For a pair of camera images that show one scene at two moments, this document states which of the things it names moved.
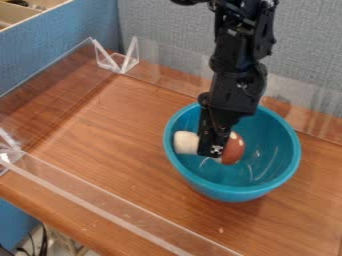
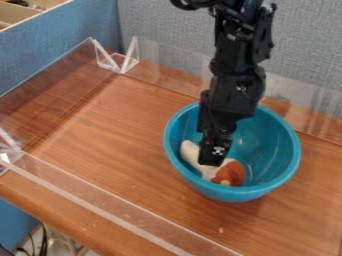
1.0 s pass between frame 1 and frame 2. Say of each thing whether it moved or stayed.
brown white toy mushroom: moved
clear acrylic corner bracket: stayed
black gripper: stayed
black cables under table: stayed
